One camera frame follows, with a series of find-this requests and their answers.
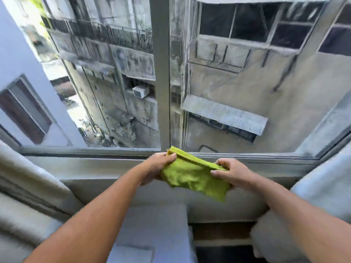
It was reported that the person's right hand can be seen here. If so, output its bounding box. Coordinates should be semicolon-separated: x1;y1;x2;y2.
210;158;257;189

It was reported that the person's left hand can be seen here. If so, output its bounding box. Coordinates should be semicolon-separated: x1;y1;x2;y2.
138;152;178;186

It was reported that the green microfibre cloth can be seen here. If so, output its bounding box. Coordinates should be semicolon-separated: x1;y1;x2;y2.
160;146;231;203

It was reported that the person's right forearm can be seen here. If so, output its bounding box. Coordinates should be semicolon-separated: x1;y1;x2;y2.
251;172;351;263

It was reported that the person's left forearm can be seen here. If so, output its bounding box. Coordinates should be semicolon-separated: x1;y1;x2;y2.
23;166;144;263

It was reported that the corrugated metal awning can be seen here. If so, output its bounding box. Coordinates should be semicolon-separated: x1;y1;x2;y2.
182;95;269;136

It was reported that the white air conditioner unit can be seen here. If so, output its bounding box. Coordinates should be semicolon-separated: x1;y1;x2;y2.
132;84;150;99

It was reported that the grey window sill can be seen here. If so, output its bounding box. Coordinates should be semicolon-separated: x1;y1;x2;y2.
24;155;320;186

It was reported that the white curtain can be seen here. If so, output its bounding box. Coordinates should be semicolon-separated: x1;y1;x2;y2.
0;140;84;263
250;144;351;259

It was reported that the dark metal balcony railing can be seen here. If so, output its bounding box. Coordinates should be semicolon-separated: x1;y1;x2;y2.
41;17;154;54

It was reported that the brown neighbouring window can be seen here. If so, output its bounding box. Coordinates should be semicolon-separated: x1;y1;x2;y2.
0;75;53;145

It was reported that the dark multi-pane window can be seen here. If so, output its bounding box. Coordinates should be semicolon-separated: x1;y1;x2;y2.
198;1;324;50

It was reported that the grey metal window frame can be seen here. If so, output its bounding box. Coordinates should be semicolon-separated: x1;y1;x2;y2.
16;0;351;163

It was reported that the metal wall rack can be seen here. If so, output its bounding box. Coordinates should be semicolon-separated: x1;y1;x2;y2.
188;38;252;74

